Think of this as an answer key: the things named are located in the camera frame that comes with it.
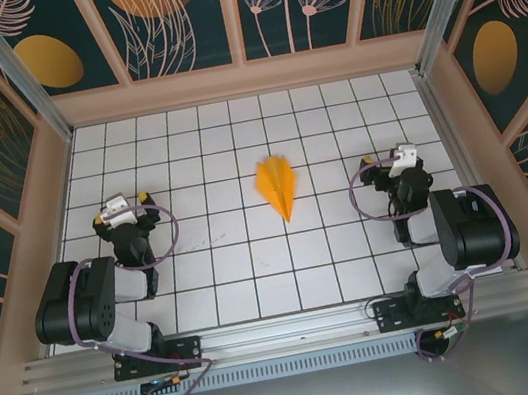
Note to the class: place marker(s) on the yellow paper sheet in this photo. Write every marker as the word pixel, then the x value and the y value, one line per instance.
pixel 278 185

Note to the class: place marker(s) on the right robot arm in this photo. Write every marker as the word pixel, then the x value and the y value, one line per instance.
pixel 477 228

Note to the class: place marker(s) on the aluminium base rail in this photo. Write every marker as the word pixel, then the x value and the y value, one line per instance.
pixel 286 330

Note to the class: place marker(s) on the aluminium side rail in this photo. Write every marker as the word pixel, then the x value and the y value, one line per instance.
pixel 444 127

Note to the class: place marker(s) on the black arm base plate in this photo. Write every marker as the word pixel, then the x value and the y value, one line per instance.
pixel 188 349
pixel 388 316

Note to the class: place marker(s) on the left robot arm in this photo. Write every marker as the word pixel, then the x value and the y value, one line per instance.
pixel 74 305

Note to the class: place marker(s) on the controller board with yellow connector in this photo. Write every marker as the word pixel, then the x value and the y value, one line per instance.
pixel 175 377
pixel 449 332

